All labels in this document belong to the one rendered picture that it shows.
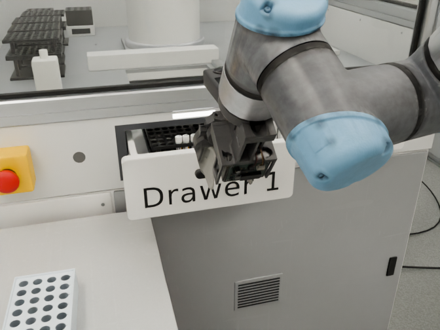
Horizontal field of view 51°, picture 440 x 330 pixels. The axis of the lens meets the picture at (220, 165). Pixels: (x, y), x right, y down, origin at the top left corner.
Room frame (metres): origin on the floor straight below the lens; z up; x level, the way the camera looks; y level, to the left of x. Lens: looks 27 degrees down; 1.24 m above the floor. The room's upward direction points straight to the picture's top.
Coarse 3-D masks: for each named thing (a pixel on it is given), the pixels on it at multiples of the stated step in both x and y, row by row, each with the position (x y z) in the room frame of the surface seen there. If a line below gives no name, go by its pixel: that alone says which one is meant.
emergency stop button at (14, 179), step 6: (0, 174) 0.65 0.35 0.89; (6, 174) 0.65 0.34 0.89; (12, 174) 0.66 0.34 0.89; (0, 180) 0.65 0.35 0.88; (6, 180) 0.65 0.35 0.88; (12, 180) 0.65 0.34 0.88; (18, 180) 0.66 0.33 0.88; (0, 186) 0.64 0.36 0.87; (6, 186) 0.65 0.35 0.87; (12, 186) 0.65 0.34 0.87; (18, 186) 0.66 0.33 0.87; (6, 192) 0.65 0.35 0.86
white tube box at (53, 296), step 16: (48, 272) 0.52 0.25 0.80; (64, 272) 0.53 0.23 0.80; (16, 288) 0.49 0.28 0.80; (32, 288) 0.49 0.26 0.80; (48, 288) 0.50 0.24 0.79; (64, 288) 0.50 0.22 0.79; (16, 304) 0.47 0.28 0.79; (32, 304) 0.46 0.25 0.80; (48, 304) 0.46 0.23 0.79; (64, 304) 0.47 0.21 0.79; (16, 320) 0.43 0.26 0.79; (32, 320) 0.44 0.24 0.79; (48, 320) 0.44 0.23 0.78; (64, 320) 0.43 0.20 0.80
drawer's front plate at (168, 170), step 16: (128, 160) 0.63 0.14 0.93; (144, 160) 0.63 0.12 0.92; (160, 160) 0.64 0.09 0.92; (176, 160) 0.65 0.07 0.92; (192, 160) 0.65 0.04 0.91; (288, 160) 0.70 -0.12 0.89; (128, 176) 0.63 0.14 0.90; (144, 176) 0.63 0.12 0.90; (160, 176) 0.64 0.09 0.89; (176, 176) 0.65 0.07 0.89; (192, 176) 0.65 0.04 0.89; (288, 176) 0.70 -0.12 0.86; (128, 192) 0.63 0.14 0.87; (176, 192) 0.65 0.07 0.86; (224, 192) 0.67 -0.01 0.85; (240, 192) 0.68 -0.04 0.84; (256, 192) 0.68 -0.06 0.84; (272, 192) 0.69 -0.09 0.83; (288, 192) 0.70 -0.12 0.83; (128, 208) 0.63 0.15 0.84; (144, 208) 0.63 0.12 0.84; (160, 208) 0.64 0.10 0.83; (176, 208) 0.65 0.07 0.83; (192, 208) 0.65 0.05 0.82; (208, 208) 0.66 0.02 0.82
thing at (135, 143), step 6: (126, 132) 0.82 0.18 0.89; (132, 132) 0.96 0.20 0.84; (138, 132) 0.96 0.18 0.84; (126, 138) 0.80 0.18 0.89; (132, 138) 0.79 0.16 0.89; (138, 138) 0.92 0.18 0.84; (126, 144) 0.81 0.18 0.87; (132, 144) 0.76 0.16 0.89; (138, 144) 0.89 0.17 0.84; (144, 144) 0.89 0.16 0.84; (132, 150) 0.74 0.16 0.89; (138, 150) 0.86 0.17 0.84; (144, 150) 0.86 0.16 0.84
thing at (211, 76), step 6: (222, 66) 0.62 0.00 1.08; (204, 72) 0.62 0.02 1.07; (210, 72) 0.61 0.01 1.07; (216, 72) 0.60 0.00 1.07; (204, 78) 0.62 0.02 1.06; (210, 78) 0.59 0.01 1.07; (216, 78) 0.59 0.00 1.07; (204, 84) 0.62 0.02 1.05; (210, 84) 0.59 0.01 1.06; (216, 84) 0.57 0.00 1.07; (210, 90) 0.59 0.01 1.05; (216, 90) 0.56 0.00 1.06; (216, 96) 0.56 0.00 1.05
